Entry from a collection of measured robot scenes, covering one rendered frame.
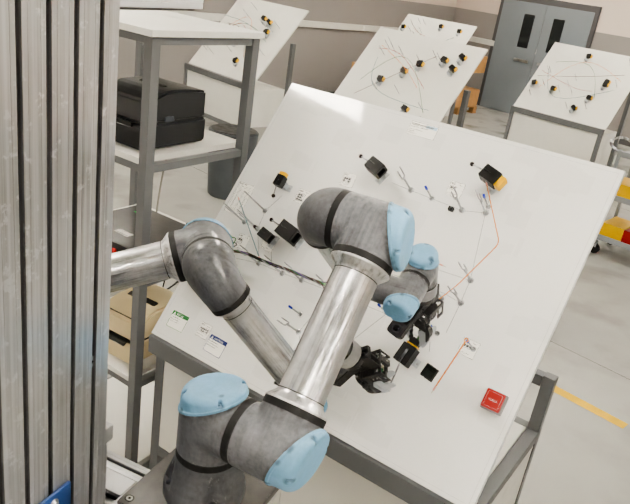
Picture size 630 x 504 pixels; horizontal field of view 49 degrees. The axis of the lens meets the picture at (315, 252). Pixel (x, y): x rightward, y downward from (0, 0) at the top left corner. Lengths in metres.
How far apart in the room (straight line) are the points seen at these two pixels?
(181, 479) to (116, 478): 0.26
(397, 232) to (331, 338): 0.22
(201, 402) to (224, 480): 0.17
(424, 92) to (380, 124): 3.85
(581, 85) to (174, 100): 7.12
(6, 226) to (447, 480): 1.36
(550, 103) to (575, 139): 0.58
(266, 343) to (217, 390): 0.31
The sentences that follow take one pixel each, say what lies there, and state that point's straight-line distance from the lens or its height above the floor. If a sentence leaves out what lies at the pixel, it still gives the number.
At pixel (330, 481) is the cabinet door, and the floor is 0.69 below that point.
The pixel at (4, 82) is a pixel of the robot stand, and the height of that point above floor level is 1.91.
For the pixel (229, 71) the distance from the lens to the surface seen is 7.75.
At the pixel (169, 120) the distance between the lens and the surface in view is 2.32.
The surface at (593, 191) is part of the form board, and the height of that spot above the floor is 1.61.
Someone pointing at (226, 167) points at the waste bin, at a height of 0.32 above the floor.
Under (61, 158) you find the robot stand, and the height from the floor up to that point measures 1.81.
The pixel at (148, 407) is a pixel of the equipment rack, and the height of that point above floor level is 0.24.
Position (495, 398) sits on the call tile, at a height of 1.12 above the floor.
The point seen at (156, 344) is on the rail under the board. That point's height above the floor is 0.85.
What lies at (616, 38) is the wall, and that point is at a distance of 13.46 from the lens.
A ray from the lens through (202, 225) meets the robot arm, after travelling 1.55.
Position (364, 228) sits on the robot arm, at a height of 1.67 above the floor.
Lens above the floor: 2.08
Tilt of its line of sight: 22 degrees down
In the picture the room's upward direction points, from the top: 9 degrees clockwise
